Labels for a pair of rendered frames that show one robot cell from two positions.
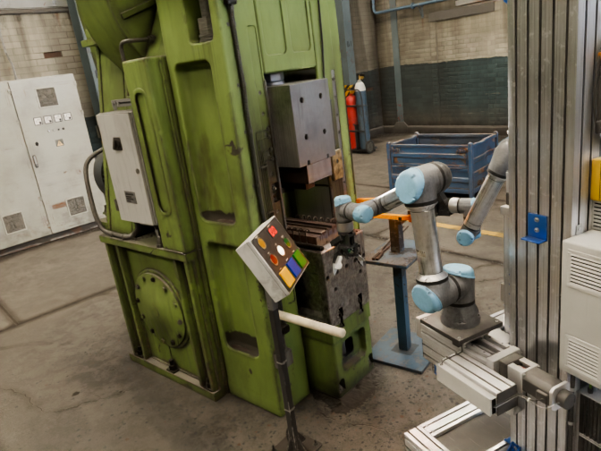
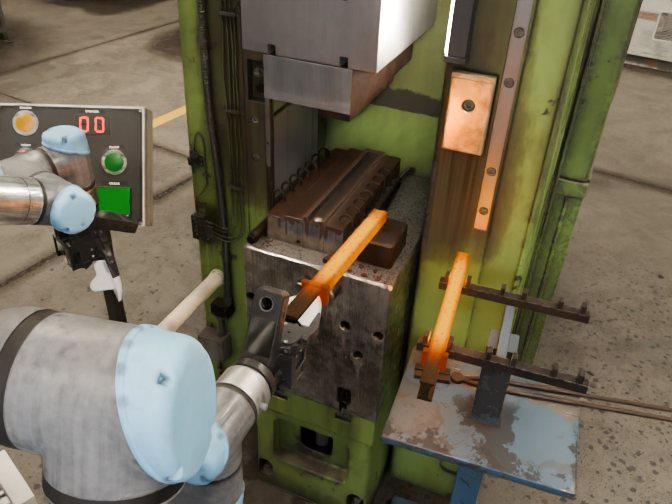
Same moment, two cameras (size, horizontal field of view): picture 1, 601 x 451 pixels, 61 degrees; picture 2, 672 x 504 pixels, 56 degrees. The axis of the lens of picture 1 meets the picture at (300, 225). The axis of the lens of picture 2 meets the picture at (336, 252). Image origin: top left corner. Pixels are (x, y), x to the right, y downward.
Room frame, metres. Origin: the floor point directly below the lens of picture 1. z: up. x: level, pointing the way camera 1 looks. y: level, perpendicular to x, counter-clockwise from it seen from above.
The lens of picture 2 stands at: (2.24, -1.36, 1.77)
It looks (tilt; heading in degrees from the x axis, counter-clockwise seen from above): 34 degrees down; 69
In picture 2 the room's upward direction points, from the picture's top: 3 degrees clockwise
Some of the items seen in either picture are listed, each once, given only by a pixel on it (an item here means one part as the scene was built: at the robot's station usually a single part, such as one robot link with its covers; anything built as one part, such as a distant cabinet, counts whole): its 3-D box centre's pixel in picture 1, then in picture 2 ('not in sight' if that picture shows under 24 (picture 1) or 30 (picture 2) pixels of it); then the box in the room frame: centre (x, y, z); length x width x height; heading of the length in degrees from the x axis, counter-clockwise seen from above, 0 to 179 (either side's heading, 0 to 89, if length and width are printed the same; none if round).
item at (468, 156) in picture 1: (441, 164); not in sight; (6.50, -1.92, 0.36); 1.20 x 0.80 x 0.72; 45
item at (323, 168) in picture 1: (290, 168); (345, 57); (2.76, 0.02, 1.32); 0.42 x 0.20 x 0.10; 47
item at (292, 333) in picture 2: (439, 206); (269, 361); (2.40, -0.69, 1.11); 0.12 x 0.08 x 0.09; 48
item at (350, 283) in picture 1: (308, 270); (353, 278); (2.81, -0.01, 0.69); 0.56 x 0.38 x 0.45; 47
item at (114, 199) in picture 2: (299, 259); (114, 203); (2.21, 0.03, 1.01); 0.07 x 0.05 x 0.07; 162
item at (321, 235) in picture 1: (298, 231); (338, 193); (2.76, 0.02, 0.96); 0.42 x 0.20 x 0.09; 47
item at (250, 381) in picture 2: (455, 205); (243, 394); (2.35, -0.75, 1.12); 0.08 x 0.05 x 0.08; 138
